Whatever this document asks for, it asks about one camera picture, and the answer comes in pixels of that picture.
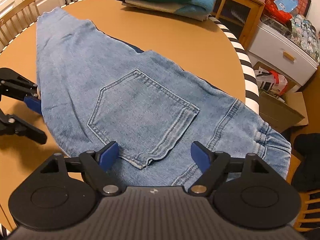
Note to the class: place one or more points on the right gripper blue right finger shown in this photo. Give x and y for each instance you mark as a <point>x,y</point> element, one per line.
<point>213,166</point>

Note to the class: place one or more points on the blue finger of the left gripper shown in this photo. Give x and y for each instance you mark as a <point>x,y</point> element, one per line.
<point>33,103</point>

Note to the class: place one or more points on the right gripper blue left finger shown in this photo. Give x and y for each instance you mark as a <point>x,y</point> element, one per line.
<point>95,166</point>

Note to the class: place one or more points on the light blue denim jeans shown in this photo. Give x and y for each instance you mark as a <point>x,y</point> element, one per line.
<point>96,89</point>

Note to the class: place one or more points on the wooden spindle chair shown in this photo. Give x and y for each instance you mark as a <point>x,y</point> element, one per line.
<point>17,20</point>

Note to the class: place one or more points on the cardboard box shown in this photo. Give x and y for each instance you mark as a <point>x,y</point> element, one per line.
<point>284,113</point>

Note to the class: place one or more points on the light wooden chair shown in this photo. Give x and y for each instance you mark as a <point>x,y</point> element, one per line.
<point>308,218</point>

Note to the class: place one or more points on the white drawer unit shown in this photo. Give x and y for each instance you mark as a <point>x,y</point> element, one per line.
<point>278,52</point>

